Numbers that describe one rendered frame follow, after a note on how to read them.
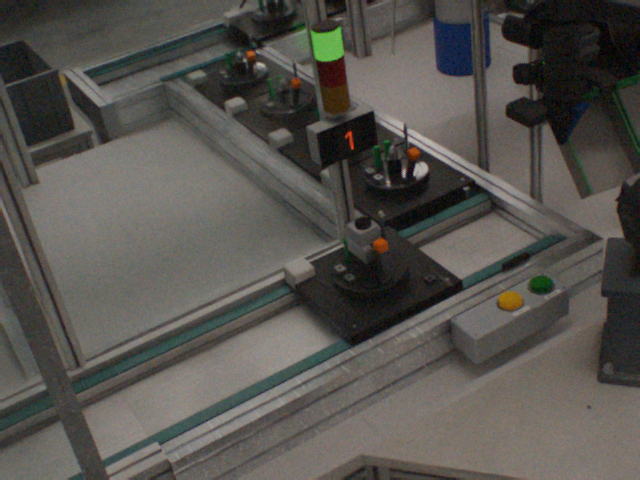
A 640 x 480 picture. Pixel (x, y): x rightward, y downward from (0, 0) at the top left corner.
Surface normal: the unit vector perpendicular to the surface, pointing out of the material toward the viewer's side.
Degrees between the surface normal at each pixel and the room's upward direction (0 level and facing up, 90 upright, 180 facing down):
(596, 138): 45
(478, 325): 0
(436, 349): 90
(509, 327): 90
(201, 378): 0
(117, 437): 0
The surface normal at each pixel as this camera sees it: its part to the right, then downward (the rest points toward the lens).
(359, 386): 0.51, 0.43
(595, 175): 0.15, -0.23
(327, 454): -0.15, -0.81
